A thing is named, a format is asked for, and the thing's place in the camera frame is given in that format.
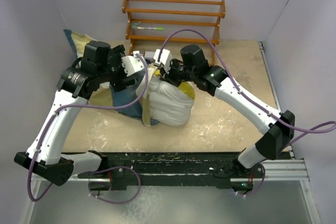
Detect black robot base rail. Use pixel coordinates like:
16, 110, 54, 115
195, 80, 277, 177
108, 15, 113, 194
77, 152, 266, 190

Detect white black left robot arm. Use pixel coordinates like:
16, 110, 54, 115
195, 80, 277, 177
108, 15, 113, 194
14, 40, 145, 186

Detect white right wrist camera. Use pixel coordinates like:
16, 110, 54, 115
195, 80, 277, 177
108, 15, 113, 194
153, 49, 173, 73

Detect brown wooden shelf rack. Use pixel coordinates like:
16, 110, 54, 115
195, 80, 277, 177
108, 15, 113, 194
121, 0, 226, 65

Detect white pillow with yellow band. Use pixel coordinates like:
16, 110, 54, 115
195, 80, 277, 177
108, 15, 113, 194
141, 64, 195, 126

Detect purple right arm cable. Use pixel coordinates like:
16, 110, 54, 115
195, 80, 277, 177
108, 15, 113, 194
160, 29, 336, 199

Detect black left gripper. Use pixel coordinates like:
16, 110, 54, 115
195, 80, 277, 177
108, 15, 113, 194
97, 46, 138, 92

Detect grey capped pens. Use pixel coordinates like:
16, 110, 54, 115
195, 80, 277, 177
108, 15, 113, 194
131, 22, 139, 29

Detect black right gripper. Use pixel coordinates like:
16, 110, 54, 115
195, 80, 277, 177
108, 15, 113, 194
161, 58, 197, 87

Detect white box with red side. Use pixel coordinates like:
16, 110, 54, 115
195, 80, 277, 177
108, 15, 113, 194
144, 51, 155, 61

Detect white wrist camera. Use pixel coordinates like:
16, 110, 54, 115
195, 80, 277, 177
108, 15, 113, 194
153, 49, 173, 73
121, 51, 144, 77

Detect blue tan white checked pillowcase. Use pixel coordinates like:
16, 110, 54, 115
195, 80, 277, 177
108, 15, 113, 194
63, 29, 161, 127

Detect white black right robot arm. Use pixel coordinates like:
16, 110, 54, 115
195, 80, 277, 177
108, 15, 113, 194
154, 44, 295, 177

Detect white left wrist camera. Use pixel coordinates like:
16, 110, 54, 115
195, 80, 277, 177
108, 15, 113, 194
121, 51, 144, 77

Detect aluminium frame rail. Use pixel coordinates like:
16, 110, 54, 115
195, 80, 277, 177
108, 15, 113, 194
262, 159, 309, 181

